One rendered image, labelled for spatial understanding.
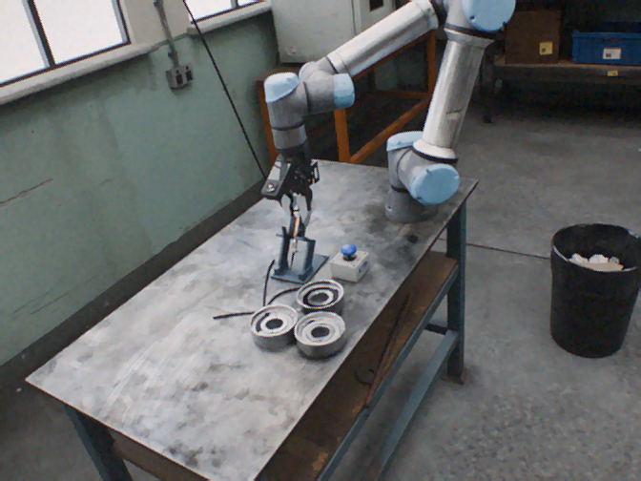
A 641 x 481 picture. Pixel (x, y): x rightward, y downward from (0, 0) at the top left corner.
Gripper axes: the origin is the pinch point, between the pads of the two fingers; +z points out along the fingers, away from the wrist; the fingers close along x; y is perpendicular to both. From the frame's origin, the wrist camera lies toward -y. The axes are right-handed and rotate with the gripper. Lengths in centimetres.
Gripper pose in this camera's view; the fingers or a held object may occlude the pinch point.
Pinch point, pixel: (298, 222)
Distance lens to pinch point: 135.6
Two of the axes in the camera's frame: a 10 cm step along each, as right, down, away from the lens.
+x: -8.7, -1.5, 4.6
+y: 4.7, -5.0, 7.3
